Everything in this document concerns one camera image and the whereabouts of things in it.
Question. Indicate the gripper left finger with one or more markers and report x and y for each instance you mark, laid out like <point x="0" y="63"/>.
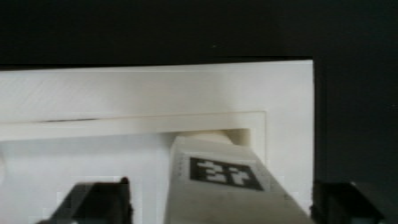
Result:
<point x="96" y="204"/>

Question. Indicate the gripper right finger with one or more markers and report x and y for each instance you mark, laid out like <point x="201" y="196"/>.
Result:
<point x="347" y="204"/>

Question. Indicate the white square table top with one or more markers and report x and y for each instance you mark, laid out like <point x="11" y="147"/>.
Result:
<point x="61" y="153"/>

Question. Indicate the white L-shaped obstacle fence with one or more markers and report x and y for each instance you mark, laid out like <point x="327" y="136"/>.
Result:
<point x="123" y="100"/>

